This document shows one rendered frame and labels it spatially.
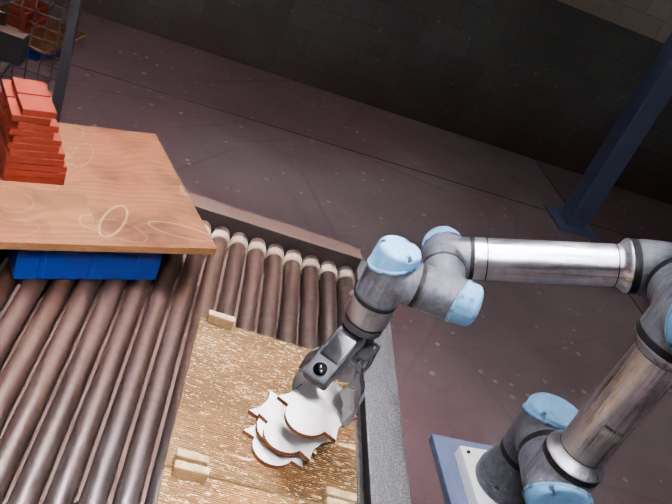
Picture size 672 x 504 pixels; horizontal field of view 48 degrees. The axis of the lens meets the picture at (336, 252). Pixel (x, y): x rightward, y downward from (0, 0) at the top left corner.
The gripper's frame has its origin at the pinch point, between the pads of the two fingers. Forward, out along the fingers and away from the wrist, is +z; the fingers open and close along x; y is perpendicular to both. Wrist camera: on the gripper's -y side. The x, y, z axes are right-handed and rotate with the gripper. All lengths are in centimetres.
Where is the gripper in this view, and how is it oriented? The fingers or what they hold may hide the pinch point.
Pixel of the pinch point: (317, 407)
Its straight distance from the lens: 136.1
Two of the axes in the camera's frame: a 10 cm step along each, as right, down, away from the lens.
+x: -8.0, -5.3, 2.9
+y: 4.9, -2.9, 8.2
